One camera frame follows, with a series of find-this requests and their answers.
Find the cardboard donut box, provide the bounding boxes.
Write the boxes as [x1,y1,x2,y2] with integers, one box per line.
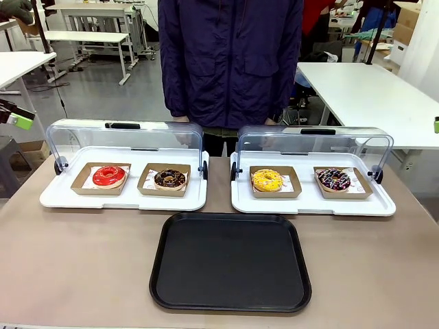
[137,162,191,198]
[313,167,374,200]
[70,162,132,197]
[249,166,302,199]

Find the chocolate glazed donut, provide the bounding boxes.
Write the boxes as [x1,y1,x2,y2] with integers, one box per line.
[153,168,187,191]

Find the red glazed donut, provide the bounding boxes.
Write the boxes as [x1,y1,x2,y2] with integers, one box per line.
[92,165,127,189]

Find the chocolate rainbow sprinkle donut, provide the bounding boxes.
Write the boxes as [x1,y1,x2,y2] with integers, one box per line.
[317,167,351,192]

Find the yellow glazed donut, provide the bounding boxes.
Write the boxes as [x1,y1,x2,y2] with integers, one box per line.
[252,168,284,193]

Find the black serving tray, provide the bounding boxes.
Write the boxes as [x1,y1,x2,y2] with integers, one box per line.
[149,211,312,313]

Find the cardboard box on floor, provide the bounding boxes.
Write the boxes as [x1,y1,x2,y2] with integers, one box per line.
[10,140,51,172]

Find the white table with rounded corner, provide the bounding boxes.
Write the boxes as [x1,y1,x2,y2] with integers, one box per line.
[0,51,58,121]

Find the large white table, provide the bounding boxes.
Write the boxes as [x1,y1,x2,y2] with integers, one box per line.
[296,61,439,151]

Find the white storage box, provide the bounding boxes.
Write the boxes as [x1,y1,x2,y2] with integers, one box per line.
[390,39,412,73]

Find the dark green jacket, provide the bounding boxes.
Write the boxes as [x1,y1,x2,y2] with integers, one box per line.
[0,0,34,25]

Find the stacked cardboard boxes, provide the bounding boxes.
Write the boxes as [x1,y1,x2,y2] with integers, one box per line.
[393,1,423,46]

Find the white bench table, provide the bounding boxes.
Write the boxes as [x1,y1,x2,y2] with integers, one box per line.
[44,30,130,86]

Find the clear display case lid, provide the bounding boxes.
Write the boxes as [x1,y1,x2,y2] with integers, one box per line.
[45,119,206,172]
[237,125,394,180]

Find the background person in blue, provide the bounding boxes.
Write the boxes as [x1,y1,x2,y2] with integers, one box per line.
[355,0,397,35]

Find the white display case base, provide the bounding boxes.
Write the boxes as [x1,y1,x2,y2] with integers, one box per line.
[39,145,210,212]
[230,150,397,217]

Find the black bag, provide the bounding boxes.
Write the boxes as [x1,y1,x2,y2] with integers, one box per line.
[300,51,340,64]

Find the background person in red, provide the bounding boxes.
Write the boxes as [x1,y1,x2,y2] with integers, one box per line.
[301,0,339,37]

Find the person in navy jacket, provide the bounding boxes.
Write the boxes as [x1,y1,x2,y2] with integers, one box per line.
[157,0,305,158]

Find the black floor cable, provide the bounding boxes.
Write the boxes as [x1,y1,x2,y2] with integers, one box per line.
[54,63,69,116]

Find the black camera stand pole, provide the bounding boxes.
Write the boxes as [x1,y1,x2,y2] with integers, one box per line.
[365,0,390,66]
[32,0,52,55]

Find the white workbench with frame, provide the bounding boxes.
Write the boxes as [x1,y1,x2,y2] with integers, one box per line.
[46,3,148,66]

